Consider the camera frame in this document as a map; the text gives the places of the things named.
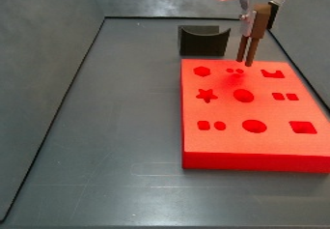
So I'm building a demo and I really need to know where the brown three prong object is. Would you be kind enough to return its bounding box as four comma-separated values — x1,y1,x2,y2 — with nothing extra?
236,4,271,67

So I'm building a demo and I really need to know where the dark grey curved block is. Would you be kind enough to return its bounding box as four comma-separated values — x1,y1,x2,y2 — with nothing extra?
177,25,231,57

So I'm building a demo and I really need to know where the red shape sorting board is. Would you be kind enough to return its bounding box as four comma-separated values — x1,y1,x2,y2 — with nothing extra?
180,59,330,173

